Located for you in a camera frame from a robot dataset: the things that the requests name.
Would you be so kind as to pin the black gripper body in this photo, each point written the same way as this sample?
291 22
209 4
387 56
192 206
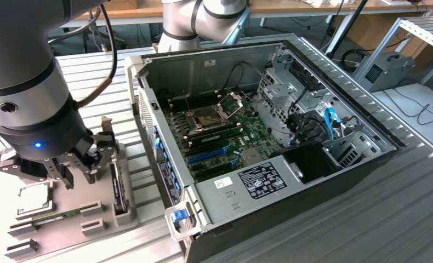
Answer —
38 137

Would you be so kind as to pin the graphics card with silver bracket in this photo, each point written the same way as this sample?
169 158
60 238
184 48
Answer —
120 191

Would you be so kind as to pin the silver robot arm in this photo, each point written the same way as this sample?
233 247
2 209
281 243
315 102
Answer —
20 41

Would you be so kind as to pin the silver CPU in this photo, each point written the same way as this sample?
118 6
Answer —
34 200

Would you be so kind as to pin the grey parts rack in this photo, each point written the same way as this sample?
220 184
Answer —
85 197

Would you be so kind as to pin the green RAM stick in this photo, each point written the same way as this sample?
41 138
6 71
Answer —
56 216

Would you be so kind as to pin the blue expansion slot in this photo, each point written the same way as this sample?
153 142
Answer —
208 155

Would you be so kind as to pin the thin metal locking lever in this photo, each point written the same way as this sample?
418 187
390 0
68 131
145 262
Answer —
188 102

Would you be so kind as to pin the blue case latch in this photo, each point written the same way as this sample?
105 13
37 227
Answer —
179 215

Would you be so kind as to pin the CPU socket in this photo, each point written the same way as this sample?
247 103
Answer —
205 119

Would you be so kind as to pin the dark RAM stick in slot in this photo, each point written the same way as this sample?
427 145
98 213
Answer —
217 136

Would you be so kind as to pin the grey power supply unit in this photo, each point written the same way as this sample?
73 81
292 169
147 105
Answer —
217 202

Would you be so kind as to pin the office chair base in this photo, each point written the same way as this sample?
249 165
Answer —
85 35

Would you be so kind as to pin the silver chipset heat sink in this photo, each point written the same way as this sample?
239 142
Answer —
253 157

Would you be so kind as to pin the metal socket cover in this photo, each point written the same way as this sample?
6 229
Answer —
237 94

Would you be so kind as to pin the green motherboard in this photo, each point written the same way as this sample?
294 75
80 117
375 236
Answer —
264 138

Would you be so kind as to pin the open black PC case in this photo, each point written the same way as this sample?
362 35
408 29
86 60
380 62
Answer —
312 219

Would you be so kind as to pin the metal disk bay cage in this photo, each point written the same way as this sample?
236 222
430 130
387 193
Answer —
348 153

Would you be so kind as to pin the black stand pole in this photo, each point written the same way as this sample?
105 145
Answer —
348 26

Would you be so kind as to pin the grey control box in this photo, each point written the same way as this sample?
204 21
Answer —
386 71

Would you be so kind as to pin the wooden desk white frame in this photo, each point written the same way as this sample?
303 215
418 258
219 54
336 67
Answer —
386 8
136 13

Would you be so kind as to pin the aluminium slat table frame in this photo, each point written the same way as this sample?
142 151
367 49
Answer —
432 24

